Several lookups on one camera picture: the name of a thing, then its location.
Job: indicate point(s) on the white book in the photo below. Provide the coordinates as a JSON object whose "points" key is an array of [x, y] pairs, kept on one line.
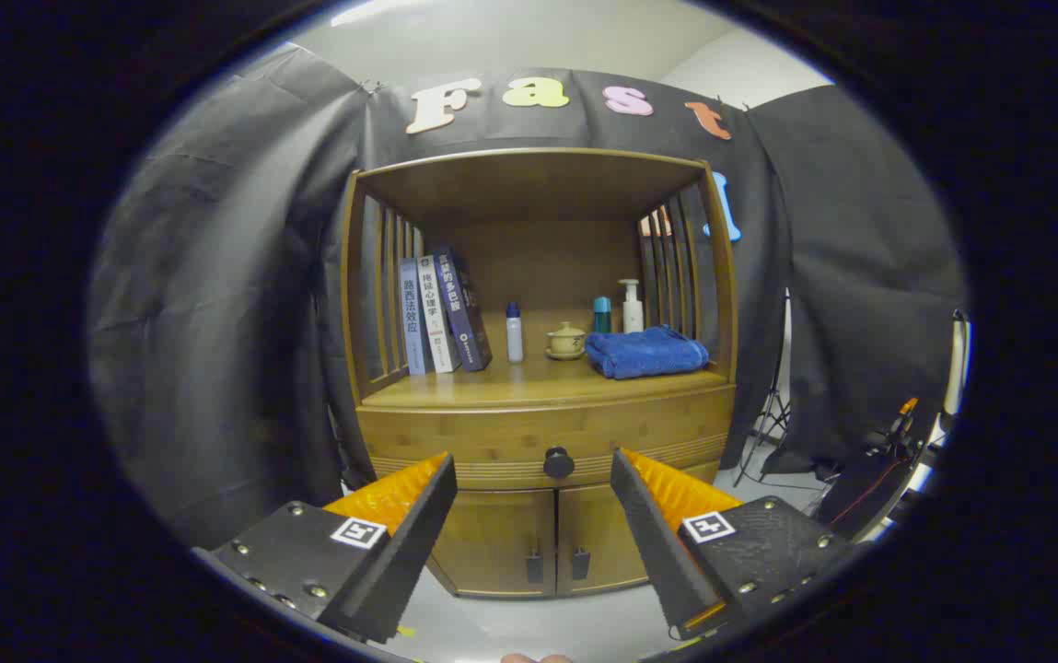
{"points": [[436, 322]]}

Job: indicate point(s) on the black tripod stand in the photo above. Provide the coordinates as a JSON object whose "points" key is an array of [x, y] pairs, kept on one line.
{"points": [[773, 419]]}

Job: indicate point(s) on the black backdrop cloth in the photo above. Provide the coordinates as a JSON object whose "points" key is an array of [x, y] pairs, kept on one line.
{"points": [[215, 322]]}

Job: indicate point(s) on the cream lidded teacup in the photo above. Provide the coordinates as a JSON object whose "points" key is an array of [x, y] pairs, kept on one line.
{"points": [[566, 343]]}

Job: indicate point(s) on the wooden cabinet door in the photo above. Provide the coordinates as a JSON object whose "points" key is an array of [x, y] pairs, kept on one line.
{"points": [[501, 543], [598, 534]]}

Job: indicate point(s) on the dark blue book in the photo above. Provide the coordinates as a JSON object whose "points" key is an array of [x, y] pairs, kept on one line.
{"points": [[466, 313]]}

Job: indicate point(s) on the teal bottle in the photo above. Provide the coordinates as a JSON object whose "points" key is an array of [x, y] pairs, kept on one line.
{"points": [[601, 316]]}

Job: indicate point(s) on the wooden countertop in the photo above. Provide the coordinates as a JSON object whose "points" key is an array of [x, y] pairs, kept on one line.
{"points": [[528, 378]]}

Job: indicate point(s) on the black device with orange clip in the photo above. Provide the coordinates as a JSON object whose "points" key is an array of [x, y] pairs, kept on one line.
{"points": [[865, 488]]}

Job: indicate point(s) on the blue folded towel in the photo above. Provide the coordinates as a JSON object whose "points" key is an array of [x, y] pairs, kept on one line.
{"points": [[644, 354]]}

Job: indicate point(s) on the wooden cabinet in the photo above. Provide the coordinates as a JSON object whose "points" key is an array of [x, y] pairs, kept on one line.
{"points": [[538, 184]]}

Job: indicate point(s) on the wooden drawer with black knob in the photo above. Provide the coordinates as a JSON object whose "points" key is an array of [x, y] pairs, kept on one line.
{"points": [[492, 437]]}

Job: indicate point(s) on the white pump bottle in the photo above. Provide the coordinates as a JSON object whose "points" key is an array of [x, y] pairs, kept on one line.
{"points": [[632, 316]]}

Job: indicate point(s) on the white bottle with blue cap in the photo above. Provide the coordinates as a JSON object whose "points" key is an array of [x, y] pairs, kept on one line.
{"points": [[514, 341]]}

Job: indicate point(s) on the light blue book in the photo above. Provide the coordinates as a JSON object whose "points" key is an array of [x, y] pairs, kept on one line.
{"points": [[412, 318]]}

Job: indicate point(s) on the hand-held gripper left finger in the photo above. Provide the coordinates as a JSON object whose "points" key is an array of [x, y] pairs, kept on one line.
{"points": [[409, 543]]}

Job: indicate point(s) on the white panel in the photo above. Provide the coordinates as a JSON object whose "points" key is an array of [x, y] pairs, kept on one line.
{"points": [[957, 364]]}

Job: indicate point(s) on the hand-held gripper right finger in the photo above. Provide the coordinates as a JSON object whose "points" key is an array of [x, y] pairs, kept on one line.
{"points": [[653, 543]]}

